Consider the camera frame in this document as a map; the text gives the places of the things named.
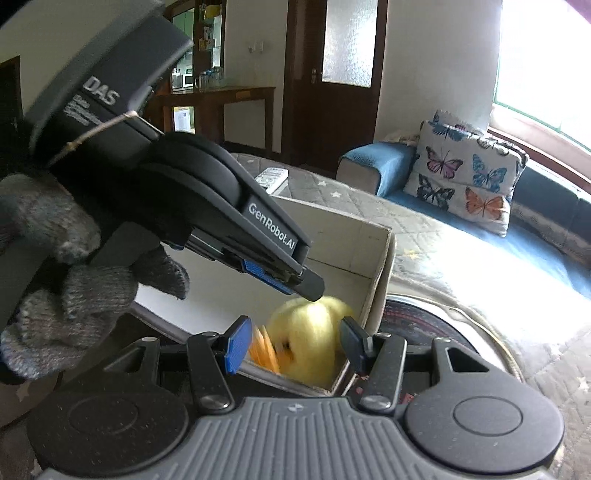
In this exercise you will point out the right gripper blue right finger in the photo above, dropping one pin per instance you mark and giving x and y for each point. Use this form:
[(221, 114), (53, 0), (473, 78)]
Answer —
[(380, 358)]

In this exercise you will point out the round black induction plate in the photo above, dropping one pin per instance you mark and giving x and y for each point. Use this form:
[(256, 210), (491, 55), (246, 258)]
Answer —
[(420, 321)]

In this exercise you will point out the white remote control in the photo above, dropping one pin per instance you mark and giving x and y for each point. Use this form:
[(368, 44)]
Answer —
[(273, 180)]

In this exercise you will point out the white cardboard box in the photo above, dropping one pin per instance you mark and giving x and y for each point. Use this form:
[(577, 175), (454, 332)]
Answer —
[(286, 286)]

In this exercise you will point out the dark wooden side table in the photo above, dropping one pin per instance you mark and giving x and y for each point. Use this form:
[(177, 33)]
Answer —
[(209, 107)]

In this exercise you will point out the dark wooden door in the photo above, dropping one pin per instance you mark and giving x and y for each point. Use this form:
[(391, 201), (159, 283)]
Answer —
[(332, 80)]

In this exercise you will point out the blue sofa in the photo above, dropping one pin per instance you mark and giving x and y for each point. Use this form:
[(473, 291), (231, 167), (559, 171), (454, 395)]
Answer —
[(519, 206)]

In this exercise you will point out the yellow plush duck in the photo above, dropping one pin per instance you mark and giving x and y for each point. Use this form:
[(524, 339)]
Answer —
[(301, 342)]

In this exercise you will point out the window with green frame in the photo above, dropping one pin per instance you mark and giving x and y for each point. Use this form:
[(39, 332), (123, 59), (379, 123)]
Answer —
[(544, 66)]

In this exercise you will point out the grey quilted star table cover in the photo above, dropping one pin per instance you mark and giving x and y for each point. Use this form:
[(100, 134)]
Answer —
[(535, 343)]

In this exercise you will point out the grey knitted glove hand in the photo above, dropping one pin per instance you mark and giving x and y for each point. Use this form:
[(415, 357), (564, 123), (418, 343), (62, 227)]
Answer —
[(77, 305)]

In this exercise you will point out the butterfly print pillow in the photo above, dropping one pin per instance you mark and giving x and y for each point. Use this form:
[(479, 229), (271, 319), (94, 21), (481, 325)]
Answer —
[(466, 172)]

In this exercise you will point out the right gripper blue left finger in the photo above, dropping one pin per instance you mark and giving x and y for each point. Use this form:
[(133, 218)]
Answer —
[(211, 357)]

